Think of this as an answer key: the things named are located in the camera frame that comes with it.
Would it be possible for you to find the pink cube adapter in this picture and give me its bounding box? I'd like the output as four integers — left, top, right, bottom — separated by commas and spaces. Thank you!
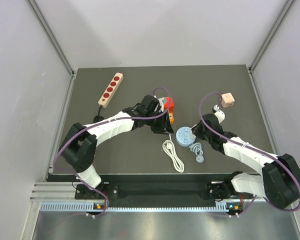
221, 92, 235, 108

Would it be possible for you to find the white cord with plug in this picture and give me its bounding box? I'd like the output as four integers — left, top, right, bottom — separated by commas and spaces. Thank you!
162, 133, 185, 174

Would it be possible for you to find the purple cable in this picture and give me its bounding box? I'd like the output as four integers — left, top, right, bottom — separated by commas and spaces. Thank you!
198, 92, 300, 217
52, 86, 173, 216

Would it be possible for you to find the beige red power strip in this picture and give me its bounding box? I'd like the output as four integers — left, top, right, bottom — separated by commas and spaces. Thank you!
98, 72, 124, 108

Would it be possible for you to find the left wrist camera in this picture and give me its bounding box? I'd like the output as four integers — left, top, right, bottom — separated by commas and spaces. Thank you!
154, 95, 168, 112

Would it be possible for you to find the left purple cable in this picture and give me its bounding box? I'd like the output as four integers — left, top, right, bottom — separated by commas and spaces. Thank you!
52, 86, 173, 216

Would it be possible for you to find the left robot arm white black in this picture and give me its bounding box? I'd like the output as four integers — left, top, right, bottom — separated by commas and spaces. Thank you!
56, 94, 174, 199

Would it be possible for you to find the red plug adapter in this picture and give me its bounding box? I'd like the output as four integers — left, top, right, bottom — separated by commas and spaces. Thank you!
162, 97, 174, 113

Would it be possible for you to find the blue round power socket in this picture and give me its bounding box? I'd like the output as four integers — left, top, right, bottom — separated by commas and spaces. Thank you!
175, 126, 196, 147

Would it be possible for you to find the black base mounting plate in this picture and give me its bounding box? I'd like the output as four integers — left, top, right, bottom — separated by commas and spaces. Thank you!
75, 181, 239, 202

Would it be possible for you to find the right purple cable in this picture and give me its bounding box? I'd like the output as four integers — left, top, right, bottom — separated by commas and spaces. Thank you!
198, 92, 300, 217

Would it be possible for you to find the orange power strip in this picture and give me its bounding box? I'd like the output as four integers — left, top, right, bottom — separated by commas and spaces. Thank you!
168, 112, 175, 124

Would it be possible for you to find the grey slotted cable duct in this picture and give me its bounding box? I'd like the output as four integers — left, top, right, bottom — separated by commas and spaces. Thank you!
40, 201, 240, 213

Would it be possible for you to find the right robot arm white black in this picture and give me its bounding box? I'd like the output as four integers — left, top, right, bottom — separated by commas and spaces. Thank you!
191, 113, 300, 210

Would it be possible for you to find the blue socket grey cord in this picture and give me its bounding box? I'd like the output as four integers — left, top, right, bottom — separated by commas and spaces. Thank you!
189, 141, 206, 165

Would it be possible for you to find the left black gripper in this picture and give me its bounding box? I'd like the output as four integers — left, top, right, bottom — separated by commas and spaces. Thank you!
145, 109, 174, 135

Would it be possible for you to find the white usb charger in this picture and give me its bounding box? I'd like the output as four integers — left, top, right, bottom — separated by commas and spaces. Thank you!
190, 134, 196, 140

